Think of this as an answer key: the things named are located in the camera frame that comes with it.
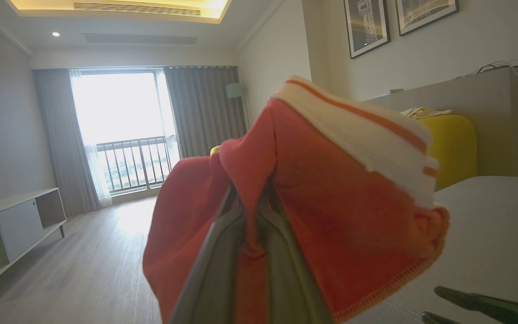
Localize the small black framed picture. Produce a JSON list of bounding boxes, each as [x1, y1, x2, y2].
[[395, 0, 460, 36]]

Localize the grey curtain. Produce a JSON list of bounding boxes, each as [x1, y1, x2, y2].
[[33, 69, 101, 217], [164, 66, 247, 159]]

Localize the cream cloth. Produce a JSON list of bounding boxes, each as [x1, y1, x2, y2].
[[400, 106, 453, 120]]

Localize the black and white cables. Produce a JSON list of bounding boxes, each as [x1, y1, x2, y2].
[[455, 60, 518, 94]]

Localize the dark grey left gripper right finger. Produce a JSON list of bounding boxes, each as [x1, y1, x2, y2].
[[258, 179, 334, 324]]

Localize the ceiling air vent grille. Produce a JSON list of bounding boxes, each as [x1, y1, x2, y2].
[[74, 2, 201, 18]]

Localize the white grey TV cabinet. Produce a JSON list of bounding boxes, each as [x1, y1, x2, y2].
[[0, 187, 67, 299]]

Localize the large black framed picture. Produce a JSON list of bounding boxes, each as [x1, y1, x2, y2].
[[344, 0, 391, 59]]

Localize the white sheer curtain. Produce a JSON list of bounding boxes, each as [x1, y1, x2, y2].
[[68, 70, 114, 208]]

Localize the red garment with white trim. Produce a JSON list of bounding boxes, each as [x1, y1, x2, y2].
[[142, 75, 450, 324]]

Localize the balcony metal railing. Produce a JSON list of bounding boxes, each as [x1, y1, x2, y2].
[[96, 135, 175, 194]]

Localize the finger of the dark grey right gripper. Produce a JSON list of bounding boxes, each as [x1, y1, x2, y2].
[[434, 286, 518, 324], [422, 311, 463, 324]]

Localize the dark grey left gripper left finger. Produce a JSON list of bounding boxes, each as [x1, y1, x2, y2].
[[169, 184, 245, 324]]

